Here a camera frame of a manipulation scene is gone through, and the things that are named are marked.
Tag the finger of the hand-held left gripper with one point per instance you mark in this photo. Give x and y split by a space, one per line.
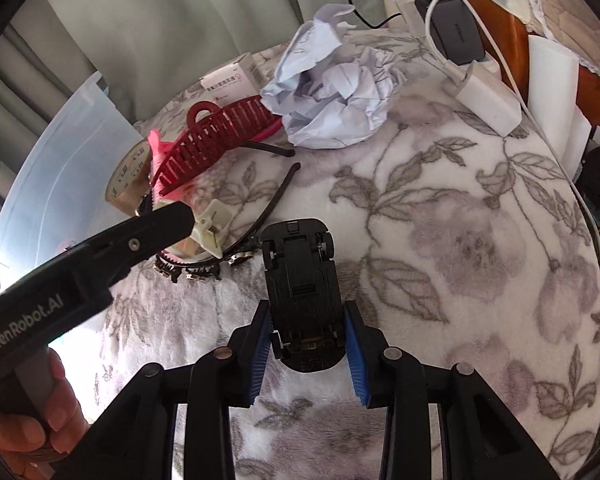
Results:
155 232

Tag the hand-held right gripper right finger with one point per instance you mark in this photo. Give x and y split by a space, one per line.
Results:
356 360

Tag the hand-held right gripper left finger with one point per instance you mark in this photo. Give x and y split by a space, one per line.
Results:
260 360

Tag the white plastic clip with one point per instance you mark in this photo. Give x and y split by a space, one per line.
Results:
212 225

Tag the black toy car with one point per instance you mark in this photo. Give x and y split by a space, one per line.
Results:
300 280

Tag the red hair claw clip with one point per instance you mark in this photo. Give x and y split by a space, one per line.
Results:
215 135

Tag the clear plastic container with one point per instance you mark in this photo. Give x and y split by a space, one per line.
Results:
65 160

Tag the black beaded headband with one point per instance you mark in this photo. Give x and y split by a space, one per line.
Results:
275 195

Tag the white paper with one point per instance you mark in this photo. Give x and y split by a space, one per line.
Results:
340 100

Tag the person's left hand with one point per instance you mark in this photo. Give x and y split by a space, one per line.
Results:
62 427

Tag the patterned tape roll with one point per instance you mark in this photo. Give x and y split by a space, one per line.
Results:
125 175

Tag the floral blanket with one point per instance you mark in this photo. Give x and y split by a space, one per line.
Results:
480 260

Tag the small white cardboard box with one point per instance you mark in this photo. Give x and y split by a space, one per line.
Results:
230 80

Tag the grey green curtain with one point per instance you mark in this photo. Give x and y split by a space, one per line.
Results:
180 10

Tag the white charger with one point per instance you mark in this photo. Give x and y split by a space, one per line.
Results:
485 97

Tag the black charger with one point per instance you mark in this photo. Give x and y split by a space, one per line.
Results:
455 30

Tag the beige quilted bedding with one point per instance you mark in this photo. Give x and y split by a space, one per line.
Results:
565 5

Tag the wooden bed frame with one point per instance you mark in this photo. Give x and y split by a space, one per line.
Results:
522 35

